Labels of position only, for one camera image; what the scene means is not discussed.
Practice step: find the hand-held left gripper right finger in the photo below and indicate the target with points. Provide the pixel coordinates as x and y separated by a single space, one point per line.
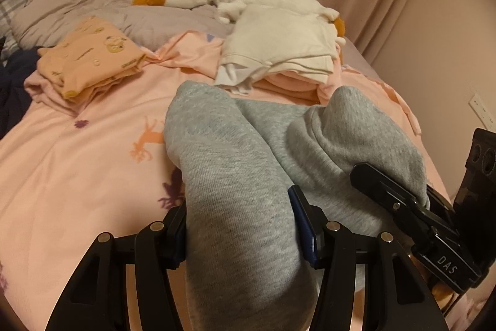
304 226

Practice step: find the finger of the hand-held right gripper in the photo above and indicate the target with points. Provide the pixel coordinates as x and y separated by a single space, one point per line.
383 191

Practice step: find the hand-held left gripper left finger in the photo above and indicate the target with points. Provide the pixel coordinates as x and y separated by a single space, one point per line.
176 238

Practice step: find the grey sweatshirt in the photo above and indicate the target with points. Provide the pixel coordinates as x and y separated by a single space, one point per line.
232 160

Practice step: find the stack of pink folded clothes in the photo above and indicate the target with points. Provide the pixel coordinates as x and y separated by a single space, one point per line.
294 83

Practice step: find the pink printed blanket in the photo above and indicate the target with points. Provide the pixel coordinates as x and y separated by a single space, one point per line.
77 160

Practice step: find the white folded garment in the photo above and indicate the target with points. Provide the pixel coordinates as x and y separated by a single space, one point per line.
279 36

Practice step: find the orange printed folded garment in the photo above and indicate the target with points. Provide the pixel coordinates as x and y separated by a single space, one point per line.
93 51

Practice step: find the navy cloth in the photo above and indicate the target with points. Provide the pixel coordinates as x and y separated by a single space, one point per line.
15 90

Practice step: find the white wall socket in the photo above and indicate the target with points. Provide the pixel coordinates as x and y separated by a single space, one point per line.
482 110

